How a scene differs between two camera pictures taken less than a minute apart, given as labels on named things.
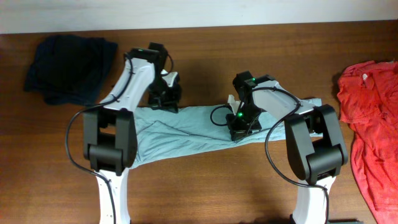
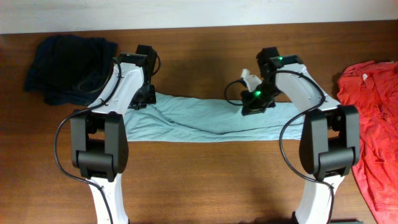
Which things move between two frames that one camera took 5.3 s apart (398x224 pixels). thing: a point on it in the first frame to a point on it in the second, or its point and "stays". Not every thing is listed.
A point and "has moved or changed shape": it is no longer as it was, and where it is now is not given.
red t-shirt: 368,101 stays
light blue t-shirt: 160,133 has moved or changed shape
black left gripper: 171,104 to 151,99
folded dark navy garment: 71,70 stays
